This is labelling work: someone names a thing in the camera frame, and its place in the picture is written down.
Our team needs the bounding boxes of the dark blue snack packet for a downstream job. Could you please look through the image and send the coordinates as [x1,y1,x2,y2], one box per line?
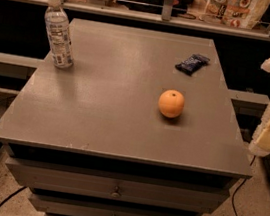
[175,53,210,76]

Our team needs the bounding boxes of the grey drawer cabinet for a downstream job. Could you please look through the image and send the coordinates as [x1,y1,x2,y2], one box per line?
[0,20,252,216]

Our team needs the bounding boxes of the printed food bag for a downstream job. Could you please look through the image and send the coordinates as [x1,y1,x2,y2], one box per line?
[200,0,270,29]

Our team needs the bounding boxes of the black cable right floor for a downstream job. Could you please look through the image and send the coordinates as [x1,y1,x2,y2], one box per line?
[228,153,257,216]

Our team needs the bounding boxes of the clear plastic water bottle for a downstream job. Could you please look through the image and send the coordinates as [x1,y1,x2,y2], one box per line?
[44,0,73,68]

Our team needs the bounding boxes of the orange fruit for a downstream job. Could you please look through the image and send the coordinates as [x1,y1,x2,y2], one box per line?
[158,89,185,118]

